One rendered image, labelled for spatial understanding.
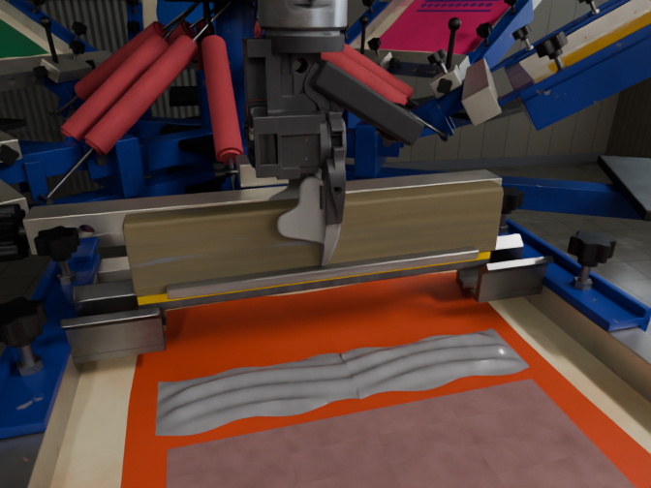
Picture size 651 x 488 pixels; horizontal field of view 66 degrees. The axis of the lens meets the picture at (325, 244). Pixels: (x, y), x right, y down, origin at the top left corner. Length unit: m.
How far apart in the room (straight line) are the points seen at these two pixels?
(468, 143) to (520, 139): 0.50
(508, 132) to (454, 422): 4.45
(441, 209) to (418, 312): 0.14
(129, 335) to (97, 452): 0.11
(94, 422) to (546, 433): 0.39
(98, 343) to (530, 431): 0.39
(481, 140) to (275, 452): 4.42
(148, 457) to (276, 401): 0.11
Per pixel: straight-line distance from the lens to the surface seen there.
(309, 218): 0.47
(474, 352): 0.55
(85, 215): 0.72
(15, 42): 1.87
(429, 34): 1.88
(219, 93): 1.00
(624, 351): 0.57
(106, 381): 0.54
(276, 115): 0.44
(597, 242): 0.59
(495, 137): 4.80
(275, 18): 0.44
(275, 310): 0.61
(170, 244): 0.48
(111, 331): 0.52
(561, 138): 5.15
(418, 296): 0.64
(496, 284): 0.60
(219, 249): 0.48
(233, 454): 0.44
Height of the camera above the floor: 1.28
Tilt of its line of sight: 25 degrees down
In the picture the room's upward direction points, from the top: straight up
